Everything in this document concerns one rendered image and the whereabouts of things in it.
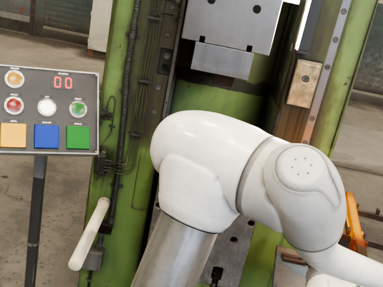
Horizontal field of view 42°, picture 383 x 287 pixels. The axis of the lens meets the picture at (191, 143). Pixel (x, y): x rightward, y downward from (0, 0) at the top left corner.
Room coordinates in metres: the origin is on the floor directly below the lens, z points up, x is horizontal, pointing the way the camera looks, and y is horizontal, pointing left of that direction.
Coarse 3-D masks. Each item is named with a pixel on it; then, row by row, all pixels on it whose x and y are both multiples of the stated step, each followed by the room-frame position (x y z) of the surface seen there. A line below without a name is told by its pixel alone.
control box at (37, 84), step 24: (0, 72) 1.47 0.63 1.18; (24, 72) 1.51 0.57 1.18; (48, 72) 1.54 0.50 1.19; (72, 72) 1.58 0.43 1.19; (0, 96) 1.44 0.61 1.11; (24, 96) 1.47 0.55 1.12; (48, 96) 1.51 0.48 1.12; (72, 96) 1.54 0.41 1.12; (96, 96) 1.58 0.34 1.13; (0, 120) 1.41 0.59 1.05; (24, 120) 1.44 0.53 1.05; (48, 120) 1.47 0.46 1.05; (72, 120) 1.51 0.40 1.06; (96, 120) 1.54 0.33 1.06; (96, 144) 1.51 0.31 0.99
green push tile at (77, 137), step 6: (66, 126) 1.49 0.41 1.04; (72, 126) 1.49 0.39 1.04; (78, 126) 1.50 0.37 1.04; (84, 126) 1.51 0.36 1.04; (66, 132) 1.48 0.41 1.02; (72, 132) 1.48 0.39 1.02; (78, 132) 1.49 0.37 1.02; (84, 132) 1.50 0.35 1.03; (66, 138) 1.47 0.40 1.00; (72, 138) 1.47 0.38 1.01; (78, 138) 1.48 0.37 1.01; (84, 138) 1.49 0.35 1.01; (66, 144) 1.46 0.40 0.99; (72, 144) 1.47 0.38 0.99; (78, 144) 1.47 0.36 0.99; (84, 144) 1.48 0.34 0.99
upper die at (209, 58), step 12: (204, 36) 1.79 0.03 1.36; (204, 48) 1.65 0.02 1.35; (216, 48) 1.65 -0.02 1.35; (228, 48) 1.65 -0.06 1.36; (192, 60) 1.65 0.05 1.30; (204, 60) 1.65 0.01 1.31; (216, 60) 1.65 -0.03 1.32; (228, 60) 1.65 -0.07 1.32; (240, 60) 1.66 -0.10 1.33; (216, 72) 1.65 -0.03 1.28; (228, 72) 1.65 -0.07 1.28; (240, 72) 1.66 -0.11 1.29
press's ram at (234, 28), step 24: (192, 0) 1.65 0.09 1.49; (216, 0) 1.65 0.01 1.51; (240, 0) 1.65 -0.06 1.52; (264, 0) 1.66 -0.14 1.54; (288, 0) 1.85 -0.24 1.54; (192, 24) 1.65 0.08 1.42; (216, 24) 1.65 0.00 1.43; (240, 24) 1.66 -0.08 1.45; (264, 24) 1.66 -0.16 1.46; (240, 48) 1.66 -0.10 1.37; (264, 48) 1.66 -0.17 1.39
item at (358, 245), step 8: (352, 200) 1.59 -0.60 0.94; (352, 208) 1.53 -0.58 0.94; (352, 216) 1.47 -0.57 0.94; (352, 224) 1.41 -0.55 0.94; (352, 232) 1.37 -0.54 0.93; (360, 232) 1.36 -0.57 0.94; (352, 240) 1.30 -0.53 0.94; (360, 240) 1.30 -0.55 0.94; (352, 248) 1.30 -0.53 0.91; (360, 248) 1.26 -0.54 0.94
